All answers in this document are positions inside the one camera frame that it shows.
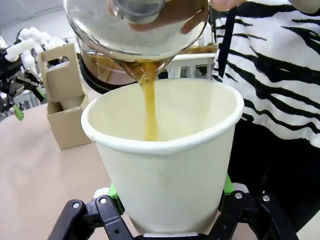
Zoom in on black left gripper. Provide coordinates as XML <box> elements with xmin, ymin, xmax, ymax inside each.
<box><xmin>0</xmin><ymin>46</ymin><xmax>46</xmax><ymax>122</ymax></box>

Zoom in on person's right hand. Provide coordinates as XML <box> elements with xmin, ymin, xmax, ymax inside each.
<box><xmin>128</xmin><ymin>0</ymin><xmax>248</xmax><ymax>35</ymax></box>

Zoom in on glass coffee carafe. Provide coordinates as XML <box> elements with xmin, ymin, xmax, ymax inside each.
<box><xmin>62</xmin><ymin>0</ymin><xmax>238</xmax><ymax>95</ymax></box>

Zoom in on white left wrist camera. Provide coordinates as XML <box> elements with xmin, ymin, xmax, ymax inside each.
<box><xmin>4</xmin><ymin>41</ymin><xmax>35</xmax><ymax>62</ymax></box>

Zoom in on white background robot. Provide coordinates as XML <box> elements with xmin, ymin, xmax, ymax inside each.
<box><xmin>17</xmin><ymin>26</ymin><xmax>67</xmax><ymax>76</ymax></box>

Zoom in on amber tea liquid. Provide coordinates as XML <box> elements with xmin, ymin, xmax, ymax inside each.
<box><xmin>117</xmin><ymin>59</ymin><xmax>163</xmax><ymax>141</ymax></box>

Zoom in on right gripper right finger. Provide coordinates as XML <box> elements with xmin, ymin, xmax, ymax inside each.
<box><xmin>207</xmin><ymin>173</ymin><xmax>300</xmax><ymax>240</ymax></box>

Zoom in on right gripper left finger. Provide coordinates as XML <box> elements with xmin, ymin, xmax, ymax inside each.
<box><xmin>47</xmin><ymin>183</ymin><xmax>141</xmax><ymax>240</ymax></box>

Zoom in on white background table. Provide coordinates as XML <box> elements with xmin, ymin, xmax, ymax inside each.
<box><xmin>172</xmin><ymin>51</ymin><xmax>217</xmax><ymax>62</ymax></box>

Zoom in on person in zebra hoodie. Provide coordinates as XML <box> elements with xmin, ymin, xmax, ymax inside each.
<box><xmin>212</xmin><ymin>0</ymin><xmax>320</xmax><ymax>233</ymax></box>

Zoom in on white paper cup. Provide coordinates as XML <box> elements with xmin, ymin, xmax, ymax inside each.
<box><xmin>80</xmin><ymin>77</ymin><xmax>245</xmax><ymax>236</ymax></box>
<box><xmin>59</xmin><ymin>96</ymin><xmax>85</xmax><ymax>111</ymax></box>

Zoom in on brown cardboard drink carrier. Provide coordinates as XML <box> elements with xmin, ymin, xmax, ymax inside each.
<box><xmin>37</xmin><ymin>43</ymin><xmax>93</xmax><ymax>151</ymax></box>

